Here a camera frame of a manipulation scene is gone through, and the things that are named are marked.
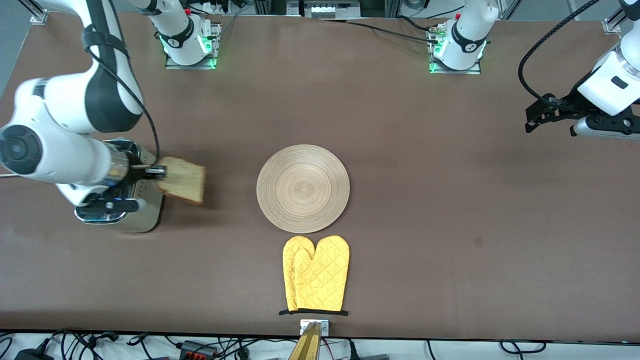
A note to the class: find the round wooden plate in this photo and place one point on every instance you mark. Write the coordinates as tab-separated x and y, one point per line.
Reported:
302	189

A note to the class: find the black and red connector box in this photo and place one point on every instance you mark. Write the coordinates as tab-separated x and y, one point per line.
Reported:
199	348

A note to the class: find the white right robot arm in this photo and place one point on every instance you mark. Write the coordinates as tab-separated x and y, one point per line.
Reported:
50	150

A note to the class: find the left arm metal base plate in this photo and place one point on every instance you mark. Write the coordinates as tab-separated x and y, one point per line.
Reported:
455	71

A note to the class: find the black power adapter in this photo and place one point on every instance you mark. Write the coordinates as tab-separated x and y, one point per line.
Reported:
32	354

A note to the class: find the aluminium corner bracket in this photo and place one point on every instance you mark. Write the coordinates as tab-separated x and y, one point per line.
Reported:
40	17
612	26

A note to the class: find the small metal mounting bracket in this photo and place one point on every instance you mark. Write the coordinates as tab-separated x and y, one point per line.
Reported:
325	326

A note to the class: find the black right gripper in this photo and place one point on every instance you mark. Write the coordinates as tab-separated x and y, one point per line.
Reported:
136	171

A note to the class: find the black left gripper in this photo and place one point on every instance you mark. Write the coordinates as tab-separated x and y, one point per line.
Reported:
566	107

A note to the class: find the silver two-slot toaster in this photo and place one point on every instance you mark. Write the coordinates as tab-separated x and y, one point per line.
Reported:
145	215

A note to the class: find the white power strip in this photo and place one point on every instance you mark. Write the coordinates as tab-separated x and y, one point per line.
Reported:
330	9

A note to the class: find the yellow quilted oven mitt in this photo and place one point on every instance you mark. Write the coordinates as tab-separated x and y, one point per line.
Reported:
289	270
322	275

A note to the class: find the brown bread slice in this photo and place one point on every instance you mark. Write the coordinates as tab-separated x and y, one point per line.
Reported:
185	181

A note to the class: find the yellow wooden pole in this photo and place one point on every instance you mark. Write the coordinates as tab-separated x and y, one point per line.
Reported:
307	345

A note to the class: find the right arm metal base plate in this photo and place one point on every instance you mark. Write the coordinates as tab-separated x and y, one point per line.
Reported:
190	66

